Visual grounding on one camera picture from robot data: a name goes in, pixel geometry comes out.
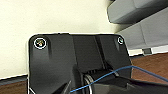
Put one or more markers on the dark robot torso link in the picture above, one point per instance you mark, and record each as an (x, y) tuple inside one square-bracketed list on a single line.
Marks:
[(133, 85)]

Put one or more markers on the dark floor threshold strip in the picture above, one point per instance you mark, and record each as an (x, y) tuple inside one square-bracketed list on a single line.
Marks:
[(13, 81)]

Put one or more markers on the grey bin blue lid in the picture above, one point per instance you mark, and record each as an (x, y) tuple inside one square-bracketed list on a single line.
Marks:
[(150, 36)]

